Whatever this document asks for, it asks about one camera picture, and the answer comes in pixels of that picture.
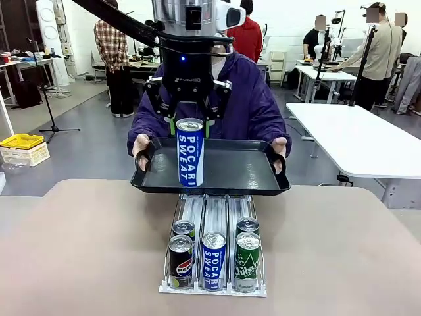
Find black cable sleeve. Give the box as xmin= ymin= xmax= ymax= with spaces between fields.
xmin=72 ymin=0 xmax=165 ymax=42

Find black serving tray with handles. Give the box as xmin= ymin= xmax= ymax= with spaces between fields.
xmin=130 ymin=137 xmax=291 ymax=197

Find black bag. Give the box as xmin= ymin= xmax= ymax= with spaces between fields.
xmin=14 ymin=78 xmax=43 ymax=110

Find white drawer cabinet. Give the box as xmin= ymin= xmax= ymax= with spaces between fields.
xmin=269 ymin=51 xmax=287 ymax=82

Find person in red hoodie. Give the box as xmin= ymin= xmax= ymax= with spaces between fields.
xmin=226 ymin=0 xmax=264 ymax=64

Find person's left hand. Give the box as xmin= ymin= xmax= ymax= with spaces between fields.
xmin=272 ymin=136 xmax=289 ymax=175

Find black Pepsi can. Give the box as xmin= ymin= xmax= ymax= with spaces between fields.
xmin=168 ymin=234 xmax=195 ymax=290
xmin=172 ymin=219 xmax=196 ymax=243

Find white plastic crate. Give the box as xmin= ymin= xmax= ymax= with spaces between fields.
xmin=0 ymin=141 xmax=51 ymax=167

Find blue Pocari Sweat can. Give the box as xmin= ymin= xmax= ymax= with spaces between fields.
xmin=201 ymin=232 xmax=227 ymax=291
xmin=176 ymin=118 xmax=205 ymax=188

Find white standing air conditioner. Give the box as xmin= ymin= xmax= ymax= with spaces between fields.
xmin=35 ymin=0 xmax=70 ymax=87

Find person in plaid shirt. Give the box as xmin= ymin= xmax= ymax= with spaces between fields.
xmin=93 ymin=18 xmax=130 ymax=119

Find green Chilsung cider can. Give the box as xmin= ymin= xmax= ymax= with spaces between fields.
xmin=235 ymin=216 xmax=260 ymax=236
xmin=235 ymin=232 xmax=262 ymax=292

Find white cluttered table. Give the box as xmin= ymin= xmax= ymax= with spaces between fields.
xmin=0 ymin=52 xmax=62 ymax=109

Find person's right hand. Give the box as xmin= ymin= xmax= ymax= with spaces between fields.
xmin=132 ymin=133 xmax=152 ymax=172

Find person in black shirt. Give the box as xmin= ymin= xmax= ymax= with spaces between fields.
xmin=302 ymin=14 xmax=330 ymax=62

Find clear can dispenser rack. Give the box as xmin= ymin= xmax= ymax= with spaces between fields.
xmin=158 ymin=193 xmax=268 ymax=298

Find person's right forearm purple sleeve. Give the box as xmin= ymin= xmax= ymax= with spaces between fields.
xmin=127 ymin=98 xmax=172 ymax=155

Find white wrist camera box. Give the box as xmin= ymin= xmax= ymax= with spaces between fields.
xmin=215 ymin=0 xmax=247 ymax=32

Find black camera stand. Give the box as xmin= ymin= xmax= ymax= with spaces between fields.
xmin=315 ymin=28 xmax=333 ymax=103

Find large white table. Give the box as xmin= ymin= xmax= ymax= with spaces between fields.
xmin=285 ymin=101 xmax=421 ymax=209

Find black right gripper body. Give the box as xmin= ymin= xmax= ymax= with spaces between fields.
xmin=162 ymin=36 xmax=215 ymax=101

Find white work table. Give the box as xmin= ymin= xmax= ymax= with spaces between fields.
xmin=294 ymin=64 xmax=358 ymax=103

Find yellow plastic crate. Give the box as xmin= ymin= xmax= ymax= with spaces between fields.
xmin=0 ymin=133 xmax=45 ymax=149

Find person in beige sweater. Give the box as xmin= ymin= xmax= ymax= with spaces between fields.
xmin=328 ymin=1 xmax=404 ymax=112

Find black tripod stand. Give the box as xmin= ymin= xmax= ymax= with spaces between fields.
xmin=348 ymin=25 xmax=379 ymax=107
xmin=26 ymin=36 xmax=82 ymax=144

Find person's left forearm purple sleeve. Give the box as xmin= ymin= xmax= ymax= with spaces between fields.
xmin=259 ymin=101 xmax=293 ymax=158

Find person in purple jacket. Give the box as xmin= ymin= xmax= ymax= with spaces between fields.
xmin=127 ymin=42 xmax=293 ymax=158

